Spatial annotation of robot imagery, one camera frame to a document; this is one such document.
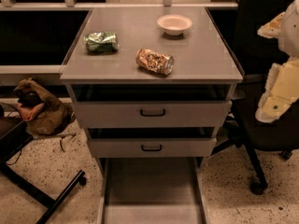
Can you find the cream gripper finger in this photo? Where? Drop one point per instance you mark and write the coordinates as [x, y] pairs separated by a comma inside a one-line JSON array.
[[281, 91], [272, 29]]

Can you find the crushed orange soda can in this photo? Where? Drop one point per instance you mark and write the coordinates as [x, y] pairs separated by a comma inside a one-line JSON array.
[[155, 61]]

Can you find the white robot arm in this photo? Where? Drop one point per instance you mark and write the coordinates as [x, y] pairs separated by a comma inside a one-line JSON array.
[[289, 40]]

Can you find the grey drawer cabinet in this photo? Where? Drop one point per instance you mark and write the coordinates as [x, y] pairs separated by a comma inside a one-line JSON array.
[[200, 56]]

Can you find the bottom grey drawer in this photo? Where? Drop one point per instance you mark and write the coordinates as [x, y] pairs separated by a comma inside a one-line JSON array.
[[152, 191]]

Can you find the grey drawer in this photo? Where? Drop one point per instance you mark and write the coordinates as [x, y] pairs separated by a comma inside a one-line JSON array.
[[148, 106], [152, 191], [150, 142]]

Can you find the middle grey drawer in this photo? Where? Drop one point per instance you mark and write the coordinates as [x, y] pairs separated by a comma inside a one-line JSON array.
[[150, 142]]

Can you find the top grey drawer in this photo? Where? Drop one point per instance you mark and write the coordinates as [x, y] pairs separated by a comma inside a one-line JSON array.
[[148, 106]]

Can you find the black office chair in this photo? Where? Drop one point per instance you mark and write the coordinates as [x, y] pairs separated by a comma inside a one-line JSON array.
[[256, 54]]

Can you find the white paper bowl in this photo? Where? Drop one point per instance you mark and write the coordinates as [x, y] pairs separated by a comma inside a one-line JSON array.
[[174, 24]]

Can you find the olive green backpack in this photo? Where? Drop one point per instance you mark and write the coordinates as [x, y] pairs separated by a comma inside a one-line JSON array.
[[43, 112]]

